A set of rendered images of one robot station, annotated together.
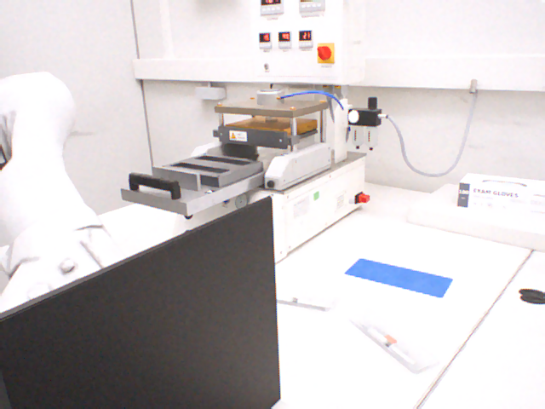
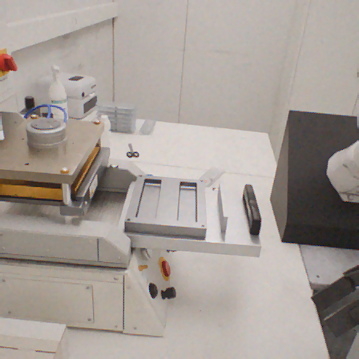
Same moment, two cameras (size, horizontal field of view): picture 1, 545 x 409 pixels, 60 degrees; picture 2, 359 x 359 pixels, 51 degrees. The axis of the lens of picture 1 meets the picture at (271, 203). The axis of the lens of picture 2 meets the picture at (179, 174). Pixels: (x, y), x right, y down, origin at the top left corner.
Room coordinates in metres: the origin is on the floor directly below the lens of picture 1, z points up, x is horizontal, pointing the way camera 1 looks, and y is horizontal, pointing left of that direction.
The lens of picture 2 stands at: (1.57, 0.72, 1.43)
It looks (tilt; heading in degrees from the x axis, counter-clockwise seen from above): 28 degrees down; 233
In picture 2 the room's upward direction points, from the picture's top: 5 degrees clockwise
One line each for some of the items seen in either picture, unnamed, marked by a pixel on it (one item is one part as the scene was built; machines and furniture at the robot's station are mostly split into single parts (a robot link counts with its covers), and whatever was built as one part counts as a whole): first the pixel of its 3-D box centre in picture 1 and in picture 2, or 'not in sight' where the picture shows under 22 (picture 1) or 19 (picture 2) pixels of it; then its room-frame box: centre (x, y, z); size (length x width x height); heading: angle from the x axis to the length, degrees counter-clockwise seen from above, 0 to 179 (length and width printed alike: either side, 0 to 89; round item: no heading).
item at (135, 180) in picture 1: (153, 185); (251, 207); (1.00, 0.26, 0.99); 0.15 x 0.02 x 0.04; 53
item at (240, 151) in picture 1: (221, 153); (64, 240); (1.39, 0.14, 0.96); 0.25 x 0.05 x 0.07; 143
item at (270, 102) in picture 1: (283, 112); (37, 147); (1.37, -0.05, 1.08); 0.31 x 0.24 x 0.13; 53
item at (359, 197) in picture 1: (278, 197); (62, 240); (1.34, -0.02, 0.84); 0.53 x 0.37 x 0.17; 143
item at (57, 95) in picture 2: not in sight; (57, 94); (1.03, -0.94, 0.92); 0.09 x 0.08 x 0.25; 83
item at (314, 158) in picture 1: (298, 165); (100, 174); (1.21, -0.08, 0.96); 0.26 x 0.05 x 0.07; 143
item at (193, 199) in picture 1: (198, 177); (189, 209); (1.11, 0.17, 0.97); 0.30 x 0.22 x 0.08; 143
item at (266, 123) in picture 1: (273, 119); (50, 158); (1.35, -0.02, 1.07); 0.22 x 0.17 x 0.10; 53
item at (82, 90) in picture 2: not in sight; (68, 94); (0.95, -1.04, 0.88); 0.25 x 0.20 x 0.17; 133
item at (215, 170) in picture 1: (211, 169); (168, 203); (1.15, 0.14, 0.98); 0.20 x 0.17 x 0.03; 53
